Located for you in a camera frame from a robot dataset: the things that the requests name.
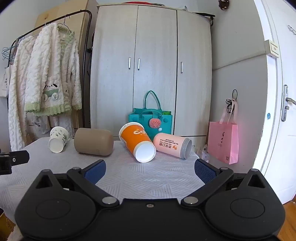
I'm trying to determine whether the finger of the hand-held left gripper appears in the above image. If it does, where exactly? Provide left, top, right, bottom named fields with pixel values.
left=0, top=150, right=30, bottom=176

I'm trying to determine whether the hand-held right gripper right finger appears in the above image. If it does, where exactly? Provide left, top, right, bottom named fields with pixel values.
left=181, top=159, right=271, bottom=208

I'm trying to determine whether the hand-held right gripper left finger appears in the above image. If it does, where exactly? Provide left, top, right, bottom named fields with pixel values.
left=29, top=159, right=120, bottom=208

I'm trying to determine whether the brown cup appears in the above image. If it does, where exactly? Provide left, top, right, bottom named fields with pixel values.
left=74, top=128, right=114, bottom=157

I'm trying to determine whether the pink cup grey rim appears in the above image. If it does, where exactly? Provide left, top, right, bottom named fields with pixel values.
left=153, top=133, right=193, bottom=159

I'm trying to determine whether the white paper cup green print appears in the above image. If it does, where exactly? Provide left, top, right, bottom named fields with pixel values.
left=48, top=126, right=71, bottom=153

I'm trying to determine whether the orange cup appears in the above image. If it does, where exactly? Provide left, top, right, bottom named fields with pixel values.
left=119, top=123, right=157, bottom=163

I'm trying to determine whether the clear plastic bag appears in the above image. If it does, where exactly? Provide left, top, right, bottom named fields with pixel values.
left=201, top=144, right=211, bottom=163

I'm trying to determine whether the pink shopping bag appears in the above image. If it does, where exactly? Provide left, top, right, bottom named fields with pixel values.
left=207, top=98, right=239, bottom=165

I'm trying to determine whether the white patterned tablecloth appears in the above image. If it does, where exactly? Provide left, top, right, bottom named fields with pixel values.
left=0, top=136, right=206, bottom=241

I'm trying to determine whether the black clothes rack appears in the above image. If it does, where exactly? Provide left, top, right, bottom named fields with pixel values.
left=7, top=10, right=93, bottom=130

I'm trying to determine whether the white fluffy robe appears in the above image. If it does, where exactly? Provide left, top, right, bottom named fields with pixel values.
left=8, top=37, right=74, bottom=151

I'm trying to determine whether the teal felt bag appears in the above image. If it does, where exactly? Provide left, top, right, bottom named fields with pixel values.
left=128, top=90, right=173, bottom=139

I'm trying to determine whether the pink watermelon charm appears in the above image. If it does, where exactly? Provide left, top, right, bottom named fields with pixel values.
left=148, top=117, right=163, bottom=131

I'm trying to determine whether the cardboard box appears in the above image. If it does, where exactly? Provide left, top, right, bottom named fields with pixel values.
left=0, top=211, right=16, bottom=241

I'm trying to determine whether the white tote bag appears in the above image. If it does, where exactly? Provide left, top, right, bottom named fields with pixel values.
left=0, top=67, right=11, bottom=98

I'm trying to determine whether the white fluffy jacket green trim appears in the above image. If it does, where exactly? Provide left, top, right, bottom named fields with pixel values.
left=24, top=23, right=82, bottom=116

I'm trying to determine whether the light wood wardrobe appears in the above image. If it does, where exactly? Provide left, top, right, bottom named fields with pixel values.
left=90, top=2, right=213, bottom=152

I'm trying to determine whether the white door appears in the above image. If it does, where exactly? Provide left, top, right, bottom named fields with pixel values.
left=253, top=0, right=296, bottom=204

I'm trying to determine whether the black cord loop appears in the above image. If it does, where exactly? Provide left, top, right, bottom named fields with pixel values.
left=225, top=89, right=238, bottom=114

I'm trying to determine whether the metal door handle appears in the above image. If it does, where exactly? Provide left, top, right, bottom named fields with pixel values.
left=281, top=85, right=296, bottom=122

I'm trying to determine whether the grey wire hanger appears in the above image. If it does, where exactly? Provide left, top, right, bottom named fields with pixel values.
left=2, top=45, right=19, bottom=64

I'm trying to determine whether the beige light switch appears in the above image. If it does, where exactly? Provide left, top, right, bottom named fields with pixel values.
left=268, top=40, right=280, bottom=58

